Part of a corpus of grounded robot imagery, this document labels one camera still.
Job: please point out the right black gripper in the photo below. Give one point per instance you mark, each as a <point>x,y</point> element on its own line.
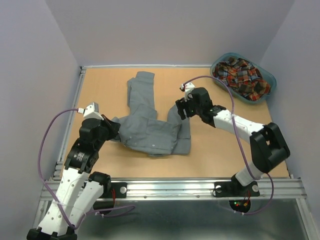
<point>181,104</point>

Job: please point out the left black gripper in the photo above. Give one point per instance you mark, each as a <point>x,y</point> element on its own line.
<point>114,131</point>

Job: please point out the grey long sleeve shirt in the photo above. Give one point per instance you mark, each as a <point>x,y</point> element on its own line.
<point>142,131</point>

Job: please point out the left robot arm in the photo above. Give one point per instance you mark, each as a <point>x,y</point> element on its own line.
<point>79,187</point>

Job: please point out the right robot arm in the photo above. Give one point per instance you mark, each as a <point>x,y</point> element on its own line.
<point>267,144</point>

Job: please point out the plaid long sleeve shirt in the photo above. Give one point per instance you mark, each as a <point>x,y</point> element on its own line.
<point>242,77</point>

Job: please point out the teal plastic basket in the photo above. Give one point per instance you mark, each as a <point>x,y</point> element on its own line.
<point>265,74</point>

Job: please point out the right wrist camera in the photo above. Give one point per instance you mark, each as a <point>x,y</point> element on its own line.
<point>187,88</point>

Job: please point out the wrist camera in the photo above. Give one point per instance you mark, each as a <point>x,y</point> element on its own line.
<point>90,112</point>
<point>187,88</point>

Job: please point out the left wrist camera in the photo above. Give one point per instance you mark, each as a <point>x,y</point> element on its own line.
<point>90,112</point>

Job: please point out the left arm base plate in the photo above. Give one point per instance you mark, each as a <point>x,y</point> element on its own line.
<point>116,190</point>

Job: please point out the aluminium back rail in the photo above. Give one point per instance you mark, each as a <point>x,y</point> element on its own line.
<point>146,66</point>

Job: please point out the aluminium rail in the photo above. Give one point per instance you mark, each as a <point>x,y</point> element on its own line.
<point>146,66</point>
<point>178,189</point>

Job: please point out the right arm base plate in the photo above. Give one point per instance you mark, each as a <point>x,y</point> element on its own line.
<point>232,189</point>

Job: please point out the aluminium front rail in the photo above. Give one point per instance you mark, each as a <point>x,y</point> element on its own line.
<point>178,189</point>

